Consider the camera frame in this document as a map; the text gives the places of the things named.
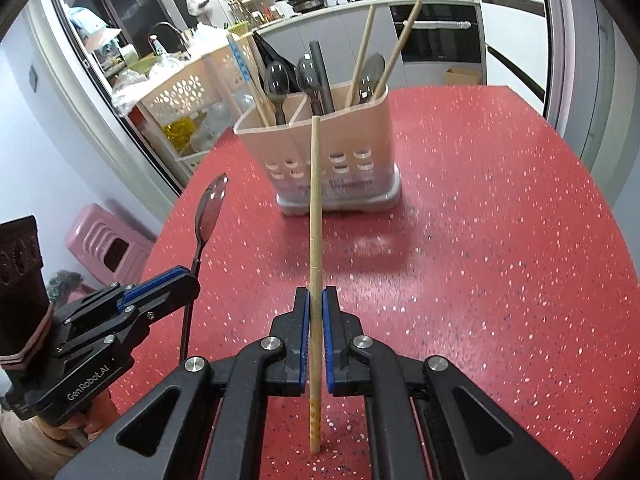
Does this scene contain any blue patterned chopstick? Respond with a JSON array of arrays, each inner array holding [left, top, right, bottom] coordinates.
[[227, 34, 274, 127]]

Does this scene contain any black hanging bag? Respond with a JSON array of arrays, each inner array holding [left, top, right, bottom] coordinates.
[[252, 30, 300, 93]]

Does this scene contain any beige plastic utensil holder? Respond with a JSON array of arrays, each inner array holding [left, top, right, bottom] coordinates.
[[233, 82, 401, 216]]

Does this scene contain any translucent brown spoon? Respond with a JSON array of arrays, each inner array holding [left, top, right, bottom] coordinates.
[[358, 52, 385, 104], [295, 52, 323, 116], [265, 61, 290, 126]]

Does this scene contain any dark straight utensil handle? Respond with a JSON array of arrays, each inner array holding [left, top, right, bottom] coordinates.
[[309, 40, 335, 114]]

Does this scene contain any person's left hand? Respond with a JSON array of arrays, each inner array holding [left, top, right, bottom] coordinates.
[[38, 390, 119, 441]]

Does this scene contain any wooden chopstick left of pair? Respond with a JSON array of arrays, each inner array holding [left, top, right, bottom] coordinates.
[[345, 4, 375, 108]]

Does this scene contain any black wok left burner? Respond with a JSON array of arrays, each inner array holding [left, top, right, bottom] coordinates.
[[277, 0, 326, 14]]

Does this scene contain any wooden chopstick right of pair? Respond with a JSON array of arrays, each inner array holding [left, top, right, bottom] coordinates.
[[372, 0, 422, 100]]

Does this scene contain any translucent brown spoon right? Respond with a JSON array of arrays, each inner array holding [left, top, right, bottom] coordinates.
[[358, 52, 385, 104]]

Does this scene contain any translucent brown spoon left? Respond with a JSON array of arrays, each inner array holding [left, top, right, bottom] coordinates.
[[265, 61, 290, 126]]

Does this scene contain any pink plastic stool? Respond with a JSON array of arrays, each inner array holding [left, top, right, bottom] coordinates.
[[64, 204, 153, 285]]

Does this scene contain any yellow wooden chopstick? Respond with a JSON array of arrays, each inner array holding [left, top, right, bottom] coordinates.
[[308, 116, 323, 455]]

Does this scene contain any beige perforated storage cart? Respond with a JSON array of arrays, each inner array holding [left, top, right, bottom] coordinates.
[[136, 35, 258, 188]]

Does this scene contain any cardboard box on floor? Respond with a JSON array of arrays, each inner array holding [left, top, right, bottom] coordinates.
[[445, 67, 482, 86]]

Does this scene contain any translucent brown spoon middle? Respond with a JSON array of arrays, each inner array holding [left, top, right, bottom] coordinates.
[[295, 52, 323, 116]]

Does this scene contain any white refrigerator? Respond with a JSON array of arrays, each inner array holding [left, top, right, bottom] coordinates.
[[480, 0, 548, 114]]

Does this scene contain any wooden chopstick of pair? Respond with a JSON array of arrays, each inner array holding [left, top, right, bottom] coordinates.
[[345, 4, 375, 108], [372, 0, 422, 100]]

